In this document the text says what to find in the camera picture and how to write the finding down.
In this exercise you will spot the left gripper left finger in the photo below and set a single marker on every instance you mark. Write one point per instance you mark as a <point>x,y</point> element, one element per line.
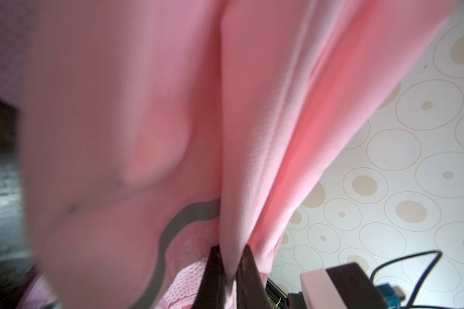
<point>211,293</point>

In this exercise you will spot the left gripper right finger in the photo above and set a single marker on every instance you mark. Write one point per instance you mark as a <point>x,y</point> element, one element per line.
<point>251,292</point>

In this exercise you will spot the pink backpack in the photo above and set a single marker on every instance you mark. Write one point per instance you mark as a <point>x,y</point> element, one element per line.
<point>150,132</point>

